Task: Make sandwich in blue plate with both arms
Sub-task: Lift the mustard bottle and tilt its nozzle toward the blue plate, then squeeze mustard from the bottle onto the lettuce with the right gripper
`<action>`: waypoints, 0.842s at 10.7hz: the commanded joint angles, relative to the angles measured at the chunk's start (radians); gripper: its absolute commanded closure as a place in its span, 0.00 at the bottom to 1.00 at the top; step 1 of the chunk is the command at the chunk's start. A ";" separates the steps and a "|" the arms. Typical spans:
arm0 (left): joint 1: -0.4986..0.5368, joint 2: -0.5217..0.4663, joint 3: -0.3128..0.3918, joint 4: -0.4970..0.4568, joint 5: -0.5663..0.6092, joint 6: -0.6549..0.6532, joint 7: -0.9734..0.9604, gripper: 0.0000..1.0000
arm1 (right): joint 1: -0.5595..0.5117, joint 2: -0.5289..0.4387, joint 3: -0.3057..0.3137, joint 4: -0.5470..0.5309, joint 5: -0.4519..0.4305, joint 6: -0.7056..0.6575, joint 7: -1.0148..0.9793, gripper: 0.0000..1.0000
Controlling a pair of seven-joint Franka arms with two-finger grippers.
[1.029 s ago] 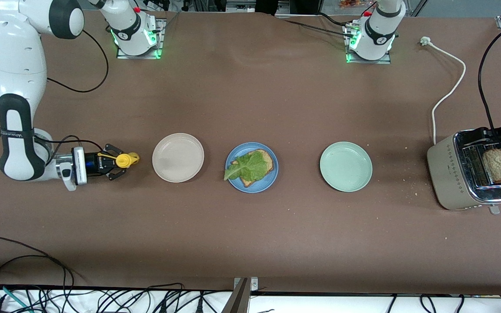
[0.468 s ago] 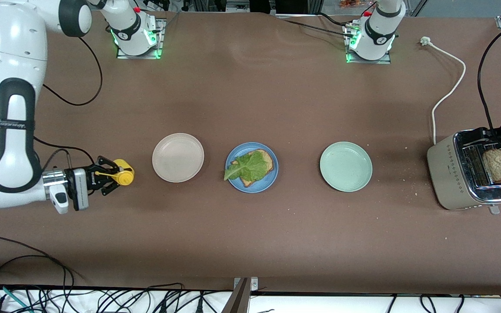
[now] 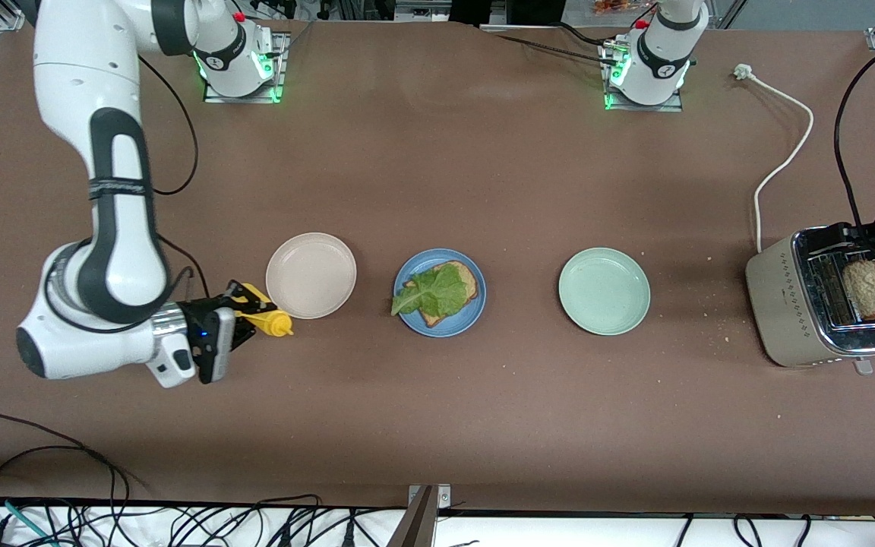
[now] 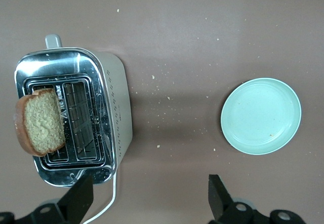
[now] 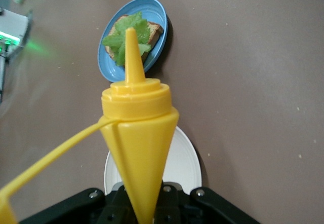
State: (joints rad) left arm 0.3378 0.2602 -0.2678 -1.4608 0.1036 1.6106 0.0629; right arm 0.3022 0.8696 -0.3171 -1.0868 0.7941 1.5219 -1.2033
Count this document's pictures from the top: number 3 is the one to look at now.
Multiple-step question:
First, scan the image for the yellow squeeze bottle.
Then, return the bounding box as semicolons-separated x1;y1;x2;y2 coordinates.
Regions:
234;283;294;337

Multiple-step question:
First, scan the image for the brown bread slice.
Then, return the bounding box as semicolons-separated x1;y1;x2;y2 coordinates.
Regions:
842;260;875;320
403;261;480;328

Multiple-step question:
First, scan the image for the green lettuce leaf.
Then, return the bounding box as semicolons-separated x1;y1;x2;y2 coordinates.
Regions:
390;264;469;318

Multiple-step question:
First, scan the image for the beige round plate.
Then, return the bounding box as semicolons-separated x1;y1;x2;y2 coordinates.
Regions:
265;232;358;320

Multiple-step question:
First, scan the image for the blue round plate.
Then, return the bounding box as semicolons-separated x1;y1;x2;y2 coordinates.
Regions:
393;248;488;338

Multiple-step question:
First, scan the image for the green round plate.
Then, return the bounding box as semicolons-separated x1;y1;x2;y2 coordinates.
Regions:
558;248;652;337

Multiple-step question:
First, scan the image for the silver two-slot toaster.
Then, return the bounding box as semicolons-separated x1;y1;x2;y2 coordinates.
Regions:
745;225;875;376

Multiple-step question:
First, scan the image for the grey metal box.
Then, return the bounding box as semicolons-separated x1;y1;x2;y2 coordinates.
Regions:
394;0;453;22

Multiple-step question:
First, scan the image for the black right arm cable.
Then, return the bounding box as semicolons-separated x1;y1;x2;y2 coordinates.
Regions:
43;236;210;335
137;55;199;195

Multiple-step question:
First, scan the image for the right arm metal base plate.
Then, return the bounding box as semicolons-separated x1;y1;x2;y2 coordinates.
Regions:
204;32;286;104

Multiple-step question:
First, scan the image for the white toaster power cord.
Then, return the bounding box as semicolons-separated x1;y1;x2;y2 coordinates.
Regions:
734;64;816;253

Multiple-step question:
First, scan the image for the black looped cable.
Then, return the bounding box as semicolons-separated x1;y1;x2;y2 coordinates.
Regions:
0;413;134;506

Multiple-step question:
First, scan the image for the small metal bracket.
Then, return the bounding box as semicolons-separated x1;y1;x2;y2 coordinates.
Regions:
407;484;452;508

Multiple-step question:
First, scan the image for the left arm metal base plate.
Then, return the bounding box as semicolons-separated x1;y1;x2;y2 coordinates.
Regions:
603;42;685;113

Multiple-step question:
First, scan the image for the aluminium post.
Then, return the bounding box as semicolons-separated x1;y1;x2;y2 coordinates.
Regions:
386;486;438;547

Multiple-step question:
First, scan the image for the teal cable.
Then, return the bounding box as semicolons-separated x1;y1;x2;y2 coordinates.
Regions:
0;494;55;546

